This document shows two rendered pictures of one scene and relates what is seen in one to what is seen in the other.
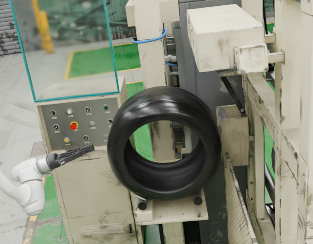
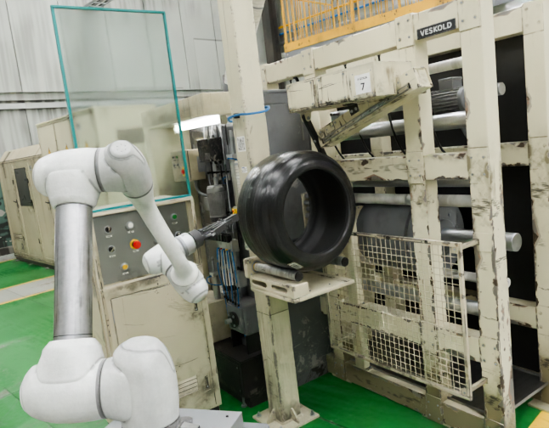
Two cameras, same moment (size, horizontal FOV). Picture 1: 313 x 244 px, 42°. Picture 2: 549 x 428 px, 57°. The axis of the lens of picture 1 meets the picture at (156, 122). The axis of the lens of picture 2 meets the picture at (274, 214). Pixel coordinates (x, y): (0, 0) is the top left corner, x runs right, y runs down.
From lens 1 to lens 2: 1.64 m
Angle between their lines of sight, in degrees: 40
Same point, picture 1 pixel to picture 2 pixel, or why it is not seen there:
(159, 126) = not seen: hidden behind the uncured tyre
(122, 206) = (197, 350)
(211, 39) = (382, 67)
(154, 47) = (259, 121)
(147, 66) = (253, 141)
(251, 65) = (421, 81)
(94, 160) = (164, 287)
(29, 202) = (197, 278)
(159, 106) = (309, 155)
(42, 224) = not seen: outside the picture
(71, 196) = not seen: hidden behind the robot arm
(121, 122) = (277, 174)
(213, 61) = (384, 87)
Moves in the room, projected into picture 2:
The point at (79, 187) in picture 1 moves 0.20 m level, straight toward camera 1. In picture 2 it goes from (144, 332) to (171, 338)
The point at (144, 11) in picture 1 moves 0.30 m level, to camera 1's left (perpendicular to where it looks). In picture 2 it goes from (250, 84) to (197, 85)
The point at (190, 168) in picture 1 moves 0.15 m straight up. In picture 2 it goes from (309, 246) to (306, 217)
